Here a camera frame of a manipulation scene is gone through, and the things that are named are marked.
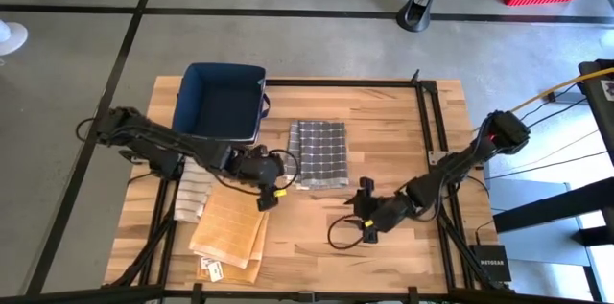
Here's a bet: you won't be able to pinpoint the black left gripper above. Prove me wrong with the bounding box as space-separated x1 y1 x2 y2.
229 144 287 199

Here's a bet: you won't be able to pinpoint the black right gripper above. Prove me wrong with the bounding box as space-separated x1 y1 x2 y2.
343 193 414 245

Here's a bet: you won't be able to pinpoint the grey checked towel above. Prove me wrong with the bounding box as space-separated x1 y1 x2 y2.
286 120 350 191

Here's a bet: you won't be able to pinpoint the orange towel with white grid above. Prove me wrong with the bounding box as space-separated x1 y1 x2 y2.
188 183 270 269

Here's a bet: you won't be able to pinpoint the white towel with pink stripes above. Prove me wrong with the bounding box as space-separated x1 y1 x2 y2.
173 157 216 224

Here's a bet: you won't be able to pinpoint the plain orange waffle towel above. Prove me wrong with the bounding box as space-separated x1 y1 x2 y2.
196 212 269 286

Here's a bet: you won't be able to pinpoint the navy fabric bin white stripes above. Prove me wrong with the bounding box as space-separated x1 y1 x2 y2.
171 62 272 145

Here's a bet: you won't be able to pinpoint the black furniture beam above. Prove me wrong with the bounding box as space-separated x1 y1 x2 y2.
493 176 614 247

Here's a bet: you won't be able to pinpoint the black rig crossbar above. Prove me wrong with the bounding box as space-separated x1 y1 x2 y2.
0 284 614 304

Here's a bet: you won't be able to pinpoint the black cart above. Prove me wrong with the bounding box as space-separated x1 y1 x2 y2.
578 58 614 152

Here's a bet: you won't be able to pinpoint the white round floor object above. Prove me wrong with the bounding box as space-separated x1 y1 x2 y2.
0 19 30 57

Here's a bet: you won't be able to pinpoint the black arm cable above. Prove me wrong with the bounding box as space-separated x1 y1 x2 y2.
327 213 371 250
267 149 300 191

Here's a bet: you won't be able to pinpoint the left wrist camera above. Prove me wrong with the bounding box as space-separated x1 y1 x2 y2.
256 195 280 213

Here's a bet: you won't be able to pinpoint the black network switch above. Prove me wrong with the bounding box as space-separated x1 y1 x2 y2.
468 244 512 283

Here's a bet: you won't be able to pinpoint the yellow cable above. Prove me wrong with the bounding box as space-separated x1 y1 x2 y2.
472 66 614 132

